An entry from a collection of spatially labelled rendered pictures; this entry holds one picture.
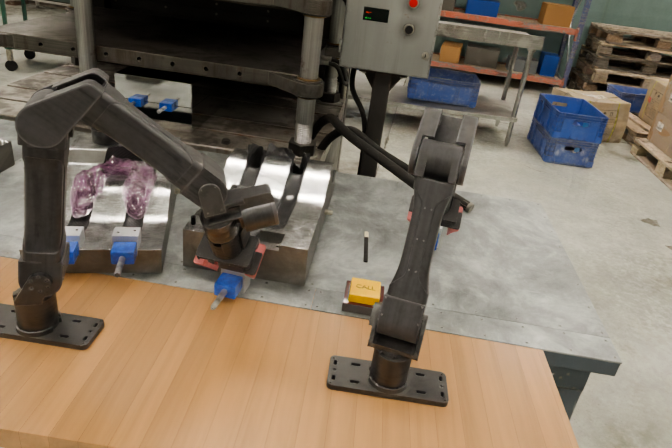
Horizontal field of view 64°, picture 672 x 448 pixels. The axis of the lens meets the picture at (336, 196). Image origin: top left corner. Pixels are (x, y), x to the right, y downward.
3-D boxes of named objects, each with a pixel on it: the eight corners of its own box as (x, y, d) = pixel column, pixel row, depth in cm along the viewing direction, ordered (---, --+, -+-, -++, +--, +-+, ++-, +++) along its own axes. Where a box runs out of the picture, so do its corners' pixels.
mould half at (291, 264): (304, 286, 112) (310, 230, 106) (182, 266, 113) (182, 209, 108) (334, 188, 157) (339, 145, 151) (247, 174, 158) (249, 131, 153)
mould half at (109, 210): (162, 272, 110) (160, 226, 106) (22, 273, 105) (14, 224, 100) (181, 173, 154) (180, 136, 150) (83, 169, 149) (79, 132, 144)
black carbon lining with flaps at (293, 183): (284, 238, 115) (287, 199, 111) (211, 226, 116) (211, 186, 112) (311, 176, 146) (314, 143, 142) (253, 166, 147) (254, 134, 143)
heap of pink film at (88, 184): (150, 219, 117) (149, 187, 114) (62, 218, 114) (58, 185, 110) (163, 171, 140) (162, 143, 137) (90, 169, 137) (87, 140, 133)
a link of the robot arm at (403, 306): (379, 329, 91) (425, 141, 92) (418, 340, 89) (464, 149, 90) (374, 335, 85) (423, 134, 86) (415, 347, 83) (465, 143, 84)
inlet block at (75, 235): (69, 287, 98) (66, 262, 96) (39, 287, 97) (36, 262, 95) (86, 249, 110) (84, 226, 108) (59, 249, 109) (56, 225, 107)
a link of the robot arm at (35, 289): (60, 245, 92) (23, 246, 90) (50, 274, 84) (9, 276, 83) (64, 275, 94) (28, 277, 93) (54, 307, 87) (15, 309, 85)
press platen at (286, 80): (326, 138, 174) (332, 84, 166) (-53, 81, 182) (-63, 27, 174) (351, 80, 249) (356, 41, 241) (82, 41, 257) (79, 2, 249)
